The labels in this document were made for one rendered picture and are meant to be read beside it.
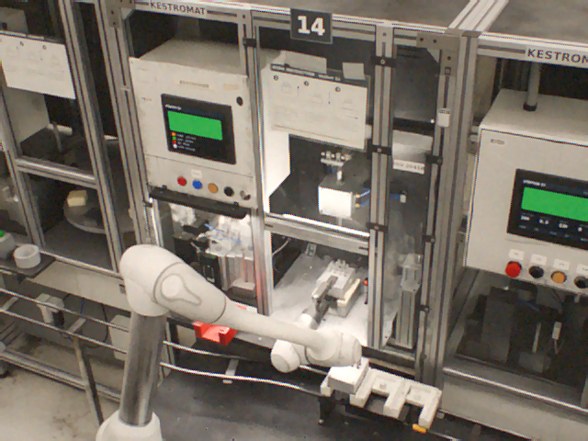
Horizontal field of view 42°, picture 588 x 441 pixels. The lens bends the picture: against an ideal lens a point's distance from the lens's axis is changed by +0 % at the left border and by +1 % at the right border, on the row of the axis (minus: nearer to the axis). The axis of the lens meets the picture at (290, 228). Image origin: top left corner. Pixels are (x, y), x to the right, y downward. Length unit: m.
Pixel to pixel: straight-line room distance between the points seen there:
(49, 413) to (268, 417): 1.45
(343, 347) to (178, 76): 0.97
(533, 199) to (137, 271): 1.07
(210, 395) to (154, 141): 0.93
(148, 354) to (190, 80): 0.83
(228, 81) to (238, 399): 1.15
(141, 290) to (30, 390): 1.98
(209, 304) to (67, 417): 1.91
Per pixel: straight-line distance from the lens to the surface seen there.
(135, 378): 2.30
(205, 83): 2.37
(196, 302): 2.02
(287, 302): 2.83
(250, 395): 2.82
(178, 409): 2.81
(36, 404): 3.96
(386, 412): 2.52
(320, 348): 2.35
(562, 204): 2.11
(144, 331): 2.21
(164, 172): 2.63
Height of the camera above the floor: 2.71
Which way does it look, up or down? 34 degrees down
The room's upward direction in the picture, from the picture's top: 2 degrees counter-clockwise
